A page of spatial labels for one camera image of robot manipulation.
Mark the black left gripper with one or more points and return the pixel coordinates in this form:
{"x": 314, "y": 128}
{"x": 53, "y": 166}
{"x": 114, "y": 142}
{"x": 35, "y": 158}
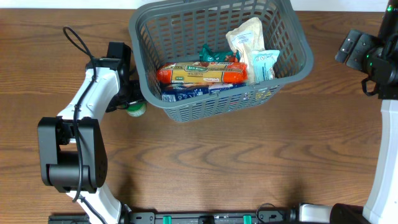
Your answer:
{"x": 117, "y": 102}

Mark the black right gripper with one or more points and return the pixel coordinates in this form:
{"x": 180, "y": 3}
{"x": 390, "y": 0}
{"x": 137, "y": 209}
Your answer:
{"x": 354, "y": 50}

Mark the green lid jar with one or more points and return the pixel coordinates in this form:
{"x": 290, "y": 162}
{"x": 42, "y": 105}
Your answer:
{"x": 137, "y": 109}

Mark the blue tissue pack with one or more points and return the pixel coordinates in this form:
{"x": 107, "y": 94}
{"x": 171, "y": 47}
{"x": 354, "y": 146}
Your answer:
{"x": 182, "y": 91}

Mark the green Nescafe coffee bag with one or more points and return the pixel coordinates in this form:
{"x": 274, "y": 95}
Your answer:
{"x": 207, "y": 55}

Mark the light blue tissue packet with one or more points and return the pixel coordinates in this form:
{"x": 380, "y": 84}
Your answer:
{"x": 263, "y": 64}

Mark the San Remo spaghetti packet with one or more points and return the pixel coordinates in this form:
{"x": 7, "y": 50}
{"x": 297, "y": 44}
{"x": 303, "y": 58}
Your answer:
{"x": 202, "y": 72}

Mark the cream plastic food bag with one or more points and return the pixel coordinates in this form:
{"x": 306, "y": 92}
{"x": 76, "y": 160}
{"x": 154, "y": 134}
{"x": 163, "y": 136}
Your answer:
{"x": 246, "y": 39}

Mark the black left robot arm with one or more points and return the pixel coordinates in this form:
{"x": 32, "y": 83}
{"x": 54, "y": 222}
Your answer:
{"x": 71, "y": 148}

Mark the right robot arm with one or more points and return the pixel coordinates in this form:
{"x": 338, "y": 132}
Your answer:
{"x": 375, "y": 56}

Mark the grey plastic basket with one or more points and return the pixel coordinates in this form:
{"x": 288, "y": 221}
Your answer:
{"x": 197, "y": 59}

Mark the black mounting rail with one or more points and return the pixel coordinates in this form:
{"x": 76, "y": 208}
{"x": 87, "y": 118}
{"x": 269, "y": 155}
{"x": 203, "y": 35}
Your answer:
{"x": 262, "y": 216}

